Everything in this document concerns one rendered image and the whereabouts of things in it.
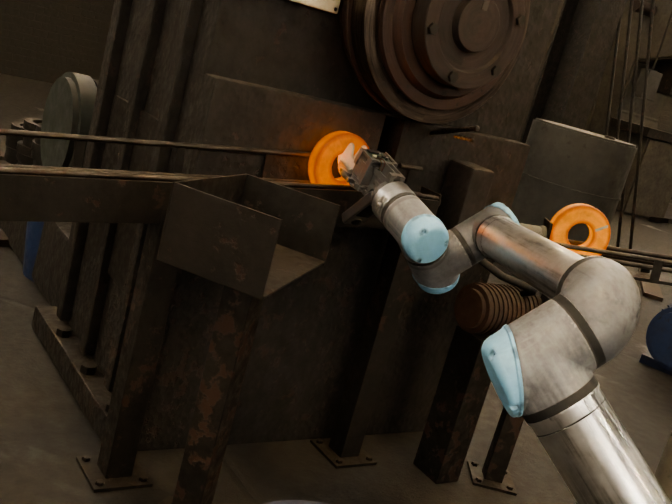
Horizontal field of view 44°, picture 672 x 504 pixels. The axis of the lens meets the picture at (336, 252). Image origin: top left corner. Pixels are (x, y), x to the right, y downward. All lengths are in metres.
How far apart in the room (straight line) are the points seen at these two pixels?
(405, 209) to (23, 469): 0.96
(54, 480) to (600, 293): 1.19
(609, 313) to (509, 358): 0.15
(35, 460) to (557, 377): 1.18
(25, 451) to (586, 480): 1.22
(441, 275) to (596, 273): 0.54
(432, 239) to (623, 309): 0.52
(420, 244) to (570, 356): 0.52
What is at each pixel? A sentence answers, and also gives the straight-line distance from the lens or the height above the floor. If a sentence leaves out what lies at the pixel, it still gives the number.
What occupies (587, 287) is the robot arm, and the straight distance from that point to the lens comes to 1.22.
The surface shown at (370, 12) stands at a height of 1.08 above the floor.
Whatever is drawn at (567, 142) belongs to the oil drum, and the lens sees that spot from 4.58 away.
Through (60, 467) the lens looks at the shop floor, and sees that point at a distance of 1.94.
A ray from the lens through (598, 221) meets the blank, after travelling 2.17.
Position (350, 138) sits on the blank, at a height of 0.81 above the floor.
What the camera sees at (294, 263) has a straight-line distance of 1.53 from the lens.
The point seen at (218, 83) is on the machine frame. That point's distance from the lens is 1.77.
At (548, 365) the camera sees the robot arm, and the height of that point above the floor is 0.67.
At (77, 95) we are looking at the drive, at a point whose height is 0.62.
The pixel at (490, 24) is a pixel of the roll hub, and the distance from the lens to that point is 1.89.
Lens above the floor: 1.01
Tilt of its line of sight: 14 degrees down
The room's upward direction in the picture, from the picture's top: 15 degrees clockwise
